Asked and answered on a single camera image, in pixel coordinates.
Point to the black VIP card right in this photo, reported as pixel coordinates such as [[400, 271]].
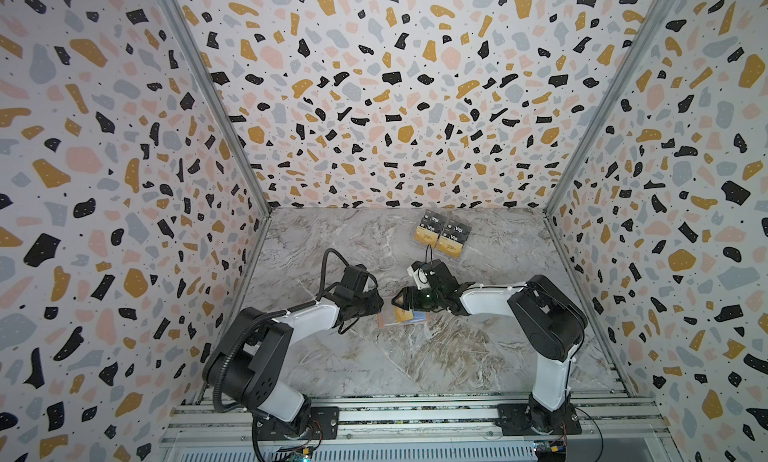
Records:
[[457, 232]]

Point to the black VIP card left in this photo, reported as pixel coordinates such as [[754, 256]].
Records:
[[433, 222]]

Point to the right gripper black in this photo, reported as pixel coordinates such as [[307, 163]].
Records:
[[413, 294]]

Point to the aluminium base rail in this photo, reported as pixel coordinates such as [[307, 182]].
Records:
[[603, 427]]

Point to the tan leather card holder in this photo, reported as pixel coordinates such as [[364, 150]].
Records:
[[393, 316]]

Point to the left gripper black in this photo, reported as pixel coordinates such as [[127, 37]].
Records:
[[377, 302]]

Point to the gold vip card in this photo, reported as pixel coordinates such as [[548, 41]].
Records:
[[426, 236], [450, 247], [402, 316]]

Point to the black vip card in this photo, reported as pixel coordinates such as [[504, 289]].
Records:
[[457, 232], [433, 222]]

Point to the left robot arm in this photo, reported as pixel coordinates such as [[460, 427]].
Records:
[[244, 368]]

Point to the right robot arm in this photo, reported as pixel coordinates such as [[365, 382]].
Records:
[[554, 326]]

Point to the clear acrylic card display stand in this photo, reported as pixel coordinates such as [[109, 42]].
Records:
[[442, 233]]

